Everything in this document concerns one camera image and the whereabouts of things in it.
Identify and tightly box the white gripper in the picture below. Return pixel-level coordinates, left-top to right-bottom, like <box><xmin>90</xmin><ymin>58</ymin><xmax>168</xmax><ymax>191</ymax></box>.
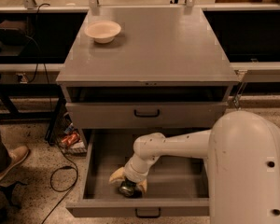
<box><xmin>109</xmin><ymin>161</ymin><xmax>148</xmax><ymax>194</ymax></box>

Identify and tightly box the crushed green can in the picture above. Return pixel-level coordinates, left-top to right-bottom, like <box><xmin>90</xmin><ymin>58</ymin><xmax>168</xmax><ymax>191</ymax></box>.
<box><xmin>119</xmin><ymin>179</ymin><xmax>141</xmax><ymax>198</ymax></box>

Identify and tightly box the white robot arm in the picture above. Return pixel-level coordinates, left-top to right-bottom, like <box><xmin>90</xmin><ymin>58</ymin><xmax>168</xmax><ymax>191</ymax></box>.
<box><xmin>109</xmin><ymin>110</ymin><xmax>280</xmax><ymax>224</ymax></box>

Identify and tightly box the open grey middle drawer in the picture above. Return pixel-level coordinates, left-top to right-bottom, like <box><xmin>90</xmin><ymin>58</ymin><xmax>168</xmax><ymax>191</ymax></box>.
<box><xmin>66</xmin><ymin>130</ymin><xmax>209</xmax><ymax>217</ymax></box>

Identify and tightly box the closed grey top drawer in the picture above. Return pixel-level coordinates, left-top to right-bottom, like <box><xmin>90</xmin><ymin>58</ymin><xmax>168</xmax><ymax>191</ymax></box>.
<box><xmin>66</xmin><ymin>103</ymin><xmax>227</xmax><ymax>129</ymax></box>

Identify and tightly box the grey drawer cabinet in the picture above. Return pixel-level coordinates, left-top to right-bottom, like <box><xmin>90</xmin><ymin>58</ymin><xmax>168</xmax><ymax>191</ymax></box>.
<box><xmin>57</xmin><ymin>7</ymin><xmax>238</xmax><ymax>142</ymax></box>

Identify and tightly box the orange snack bag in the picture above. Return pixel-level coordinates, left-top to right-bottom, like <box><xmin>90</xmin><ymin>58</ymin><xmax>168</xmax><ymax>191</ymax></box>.
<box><xmin>61</xmin><ymin>132</ymin><xmax>80</xmax><ymax>148</ymax></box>

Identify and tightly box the tan shoe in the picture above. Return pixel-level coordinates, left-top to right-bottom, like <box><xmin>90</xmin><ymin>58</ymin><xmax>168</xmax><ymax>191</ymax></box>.
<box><xmin>0</xmin><ymin>146</ymin><xmax>30</xmax><ymax>181</ymax></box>

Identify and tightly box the black office chair base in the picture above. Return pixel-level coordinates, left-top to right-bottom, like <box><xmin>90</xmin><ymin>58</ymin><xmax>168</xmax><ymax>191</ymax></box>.
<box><xmin>0</xmin><ymin>181</ymin><xmax>25</xmax><ymax>224</ymax></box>

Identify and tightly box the white bowl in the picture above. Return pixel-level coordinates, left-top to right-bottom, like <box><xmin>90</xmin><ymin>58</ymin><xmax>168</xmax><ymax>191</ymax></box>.
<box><xmin>84</xmin><ymin>21</ymin><xmax>121</xmax><ymax>44</ymax></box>

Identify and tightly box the black box on shelf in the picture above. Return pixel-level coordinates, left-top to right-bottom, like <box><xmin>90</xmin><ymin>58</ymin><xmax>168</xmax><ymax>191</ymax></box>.
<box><xmin>0</xmin><ymin>20</ymin><xmax>27</xmax><ymax>46</ymax></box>

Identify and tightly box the black middle drawer handle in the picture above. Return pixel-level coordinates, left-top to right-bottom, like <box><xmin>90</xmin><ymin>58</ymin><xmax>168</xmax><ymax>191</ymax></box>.
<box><xmin>134</xmin><ymin>208</ymin><xmax>161</xmax><ymax>218</ymax></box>

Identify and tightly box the black drawer handle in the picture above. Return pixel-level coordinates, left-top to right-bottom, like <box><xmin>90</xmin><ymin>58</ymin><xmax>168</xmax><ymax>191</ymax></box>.
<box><xmin>134</xmin><ymin>208</ymin><xmax>161</xmax><ymax>218</ymax></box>
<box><xmin>133</xmin><ymin>109</ymin><xmax>161</xmax><ymax>118</ymax></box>

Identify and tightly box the black floor cable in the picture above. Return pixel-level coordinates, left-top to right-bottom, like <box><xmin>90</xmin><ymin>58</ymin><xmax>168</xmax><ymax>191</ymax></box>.
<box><xmin>41</xmin><ymin>140</ymin><xmax>79</xmax><ymax>224</ymax></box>

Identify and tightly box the black top drawer handle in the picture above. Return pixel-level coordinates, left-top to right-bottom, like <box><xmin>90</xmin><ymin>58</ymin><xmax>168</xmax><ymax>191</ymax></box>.
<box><xmin>133</xmin><ymin>109</ymin><xmax>161</xmax><ymax>118</ymax></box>

